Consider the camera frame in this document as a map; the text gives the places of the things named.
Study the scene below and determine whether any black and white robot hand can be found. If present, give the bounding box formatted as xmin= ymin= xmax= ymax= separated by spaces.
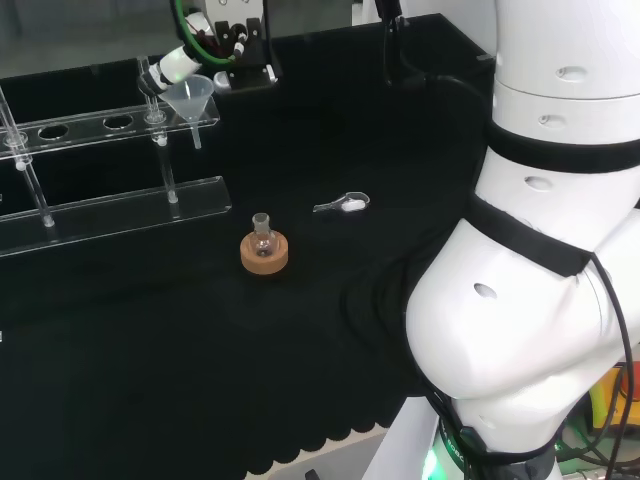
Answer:
xmin=137 ymin=0 xmax=284 ymax=99

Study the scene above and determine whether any cork ring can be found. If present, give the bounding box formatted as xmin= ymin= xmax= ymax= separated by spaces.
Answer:
xmin=239 ymin=232 xmax=290 ymax=276

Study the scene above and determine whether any black cloth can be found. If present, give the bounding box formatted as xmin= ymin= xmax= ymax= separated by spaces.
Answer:
xmin=0 ymin=12 xmax=496 ymax=476

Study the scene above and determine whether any translucent plastic funnel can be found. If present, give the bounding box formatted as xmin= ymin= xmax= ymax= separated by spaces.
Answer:
xmin=162 ymin=74 xmax=216 ymax=150

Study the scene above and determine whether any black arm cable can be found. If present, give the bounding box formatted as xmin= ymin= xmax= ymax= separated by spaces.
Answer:
xmin=377 ymin=0 xmax=637 ymax=480

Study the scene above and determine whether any yellow stop button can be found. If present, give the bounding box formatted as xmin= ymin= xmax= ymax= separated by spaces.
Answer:
xmin=589 ymin=367 xmax=640 ymax=434

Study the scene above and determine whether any glass weighing funnel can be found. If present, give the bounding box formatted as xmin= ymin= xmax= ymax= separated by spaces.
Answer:
xmin=313 ymin=191 xmax=372 ymax=215

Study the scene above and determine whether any clear funnel stand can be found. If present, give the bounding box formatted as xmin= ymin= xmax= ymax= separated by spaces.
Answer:
xmin=0 ymin=54 xmax=234 ymax=259

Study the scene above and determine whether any green hand cable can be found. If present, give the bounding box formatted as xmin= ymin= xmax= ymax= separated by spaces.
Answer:
xmin=169 ymin=0 xmax=241 ymax=66

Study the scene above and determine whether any round-bottom glass flask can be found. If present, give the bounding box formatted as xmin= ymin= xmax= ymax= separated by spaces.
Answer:
xmin=251 ymin=212 xmax=279 ymax=259

